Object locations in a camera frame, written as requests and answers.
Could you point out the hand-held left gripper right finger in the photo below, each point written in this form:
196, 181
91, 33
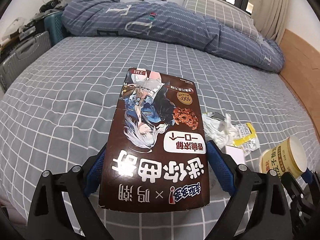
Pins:
222, 165

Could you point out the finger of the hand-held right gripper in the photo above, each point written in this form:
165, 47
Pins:
310, 174
297, 192

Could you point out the blue striped quilt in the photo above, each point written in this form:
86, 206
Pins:
162, 22

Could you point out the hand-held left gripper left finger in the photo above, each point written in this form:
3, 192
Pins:
96, 170

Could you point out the bed with grey checked sheet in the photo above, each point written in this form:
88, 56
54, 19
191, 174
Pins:
62, 100

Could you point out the teal suitcase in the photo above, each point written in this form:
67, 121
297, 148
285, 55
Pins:
55, 27

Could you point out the yellow paper cup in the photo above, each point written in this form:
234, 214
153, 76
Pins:
280, 157

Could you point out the grey suitcase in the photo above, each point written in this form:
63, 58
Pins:
22, 55

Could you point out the small white box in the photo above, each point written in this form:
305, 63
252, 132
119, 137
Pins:
235, 155

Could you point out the wooden headboard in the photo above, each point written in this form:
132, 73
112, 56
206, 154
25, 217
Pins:
300, 62

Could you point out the yellow sachet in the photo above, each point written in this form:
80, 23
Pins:
246, 137

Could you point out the wide beige curtain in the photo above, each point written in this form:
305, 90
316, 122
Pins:
272, 7

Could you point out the brown cookie box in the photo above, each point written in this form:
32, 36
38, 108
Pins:
152, 140

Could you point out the grey checked pillow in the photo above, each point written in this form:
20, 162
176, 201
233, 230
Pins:
220, 12

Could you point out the white plastic bag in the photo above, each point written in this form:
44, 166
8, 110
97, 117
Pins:
220, 130

